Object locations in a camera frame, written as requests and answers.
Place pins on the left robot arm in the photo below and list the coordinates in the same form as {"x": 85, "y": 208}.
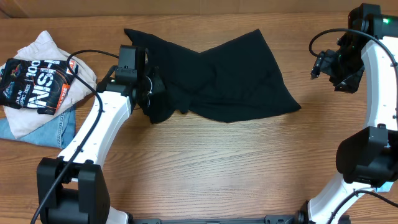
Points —
{"x": 71, "y": 187}

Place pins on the beige folded garment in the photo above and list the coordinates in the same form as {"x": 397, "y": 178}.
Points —
{"x": 24, "y": 121}

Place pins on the black printed folded t-shirt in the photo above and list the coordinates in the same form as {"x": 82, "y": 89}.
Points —
{"x": 40, "y": 85}

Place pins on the light blue t-shirt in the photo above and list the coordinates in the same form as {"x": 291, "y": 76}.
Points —
{"x": 386, "y": 187}

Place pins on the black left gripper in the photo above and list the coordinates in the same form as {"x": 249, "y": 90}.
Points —
{"x": 159, "y": 84}

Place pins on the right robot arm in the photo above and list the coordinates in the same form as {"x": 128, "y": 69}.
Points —
{"x": 366, "y": 162}

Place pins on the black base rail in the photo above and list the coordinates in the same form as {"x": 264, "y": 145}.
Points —
{"x": 269, "y": 219}

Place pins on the blue folded jeans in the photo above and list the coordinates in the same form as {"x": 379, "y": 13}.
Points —
{"x": 58, "y": 132}

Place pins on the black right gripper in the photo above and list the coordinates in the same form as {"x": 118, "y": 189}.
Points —
{"x": 350, "y": 84}

